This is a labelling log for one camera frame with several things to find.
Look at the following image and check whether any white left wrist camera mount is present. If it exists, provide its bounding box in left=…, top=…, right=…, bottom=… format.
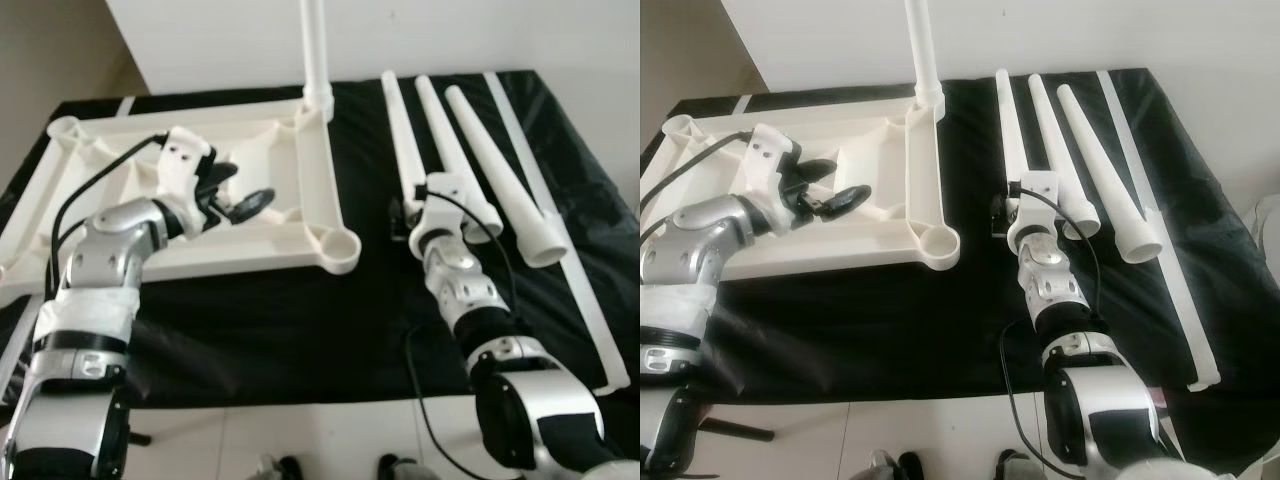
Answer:
left=160, top=127, right=216, bottom=216
left=745, top=122, right=801, bottom=211

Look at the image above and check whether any white rounded object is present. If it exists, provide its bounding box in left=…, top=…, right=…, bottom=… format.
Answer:
left=1235, top=195, right=1280, bottom=291

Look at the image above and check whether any black table cloth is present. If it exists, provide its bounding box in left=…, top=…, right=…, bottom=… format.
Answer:
left=0, top=70, right=641, bottom=411
left=640, top=68, right=1280, bottom=471

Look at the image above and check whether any white tapered table leg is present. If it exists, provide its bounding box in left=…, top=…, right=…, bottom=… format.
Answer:
left=443, top=85, right=571, bottom=269
left=380, top=72, right=431, bottom=236
left=995, top=70, right=1036, bottom=201
left=1028, top=73, right=1101, bottom=241
left=903, top=0, right=946, bottom=111
left=300, top=0, right=336, bottom=116
left=1057, top=85, right=1166, bottom=264
left=415, top=75, right=504, bottom=244

